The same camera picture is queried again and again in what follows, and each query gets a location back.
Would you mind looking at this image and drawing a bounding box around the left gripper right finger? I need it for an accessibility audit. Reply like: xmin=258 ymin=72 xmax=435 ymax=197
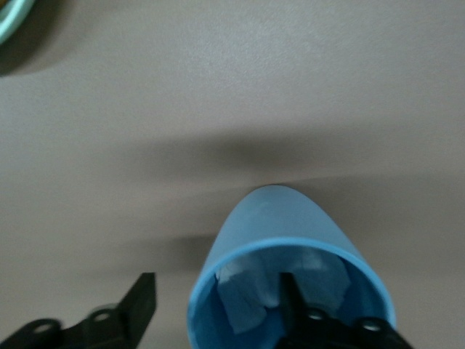
xmin=278 ymin=272 xmax=411 ymax=349

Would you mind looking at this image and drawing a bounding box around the mint green bowl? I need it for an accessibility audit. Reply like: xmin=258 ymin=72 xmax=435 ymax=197
xmin=0 ymin=0 xmax=36 ymax=45

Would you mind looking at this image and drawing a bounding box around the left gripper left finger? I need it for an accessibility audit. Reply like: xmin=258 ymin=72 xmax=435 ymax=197
xmin=0 ymin=272 xmax=158 ymax=349

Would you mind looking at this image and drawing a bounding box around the blue cup holding paper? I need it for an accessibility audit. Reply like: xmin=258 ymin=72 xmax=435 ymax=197
xmin=187 ymin=185 xmax=397 ymax=349

